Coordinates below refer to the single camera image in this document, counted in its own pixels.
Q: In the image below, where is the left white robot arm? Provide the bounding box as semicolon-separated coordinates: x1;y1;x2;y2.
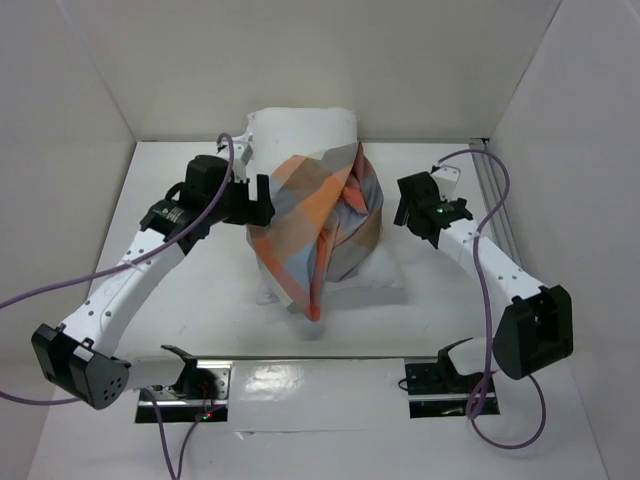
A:
31;155;275;410

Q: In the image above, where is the white pillow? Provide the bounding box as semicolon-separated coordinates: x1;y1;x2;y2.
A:
245;107;403;295

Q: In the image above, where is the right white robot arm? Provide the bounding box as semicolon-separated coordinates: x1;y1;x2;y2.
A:
394;169;574;380

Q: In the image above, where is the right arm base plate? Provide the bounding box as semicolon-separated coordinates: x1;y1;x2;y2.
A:
397;339;482;419

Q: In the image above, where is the checkered orange grey pillowcase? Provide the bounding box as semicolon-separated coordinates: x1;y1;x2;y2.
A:
247;142;384;322

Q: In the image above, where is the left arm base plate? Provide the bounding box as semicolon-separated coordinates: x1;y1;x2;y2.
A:
129;344;233;424

